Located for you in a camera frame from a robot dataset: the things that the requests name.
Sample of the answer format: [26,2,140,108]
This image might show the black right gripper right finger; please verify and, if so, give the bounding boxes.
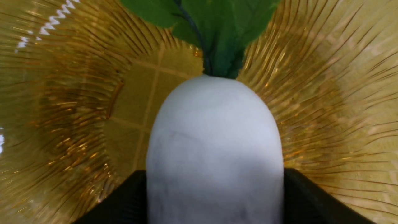
[283,168,374,224]

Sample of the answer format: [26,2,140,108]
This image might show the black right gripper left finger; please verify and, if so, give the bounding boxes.
[74,170,148,224]

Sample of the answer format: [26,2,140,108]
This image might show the white toy radish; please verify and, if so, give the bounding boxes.
[122,0,284,224]

